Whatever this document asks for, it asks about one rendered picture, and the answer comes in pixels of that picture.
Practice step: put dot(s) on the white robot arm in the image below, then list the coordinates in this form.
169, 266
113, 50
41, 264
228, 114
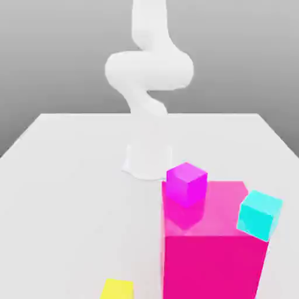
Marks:
149, 70

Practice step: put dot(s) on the small magenta cube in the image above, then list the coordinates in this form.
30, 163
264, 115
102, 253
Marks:
186, 186

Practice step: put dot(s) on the small cyan cube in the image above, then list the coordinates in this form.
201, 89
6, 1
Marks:
257, 216

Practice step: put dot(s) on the small yellow cube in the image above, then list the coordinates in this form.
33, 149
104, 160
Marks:
117, 289

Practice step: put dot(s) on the large pink box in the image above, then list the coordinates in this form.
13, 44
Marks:
210, 264

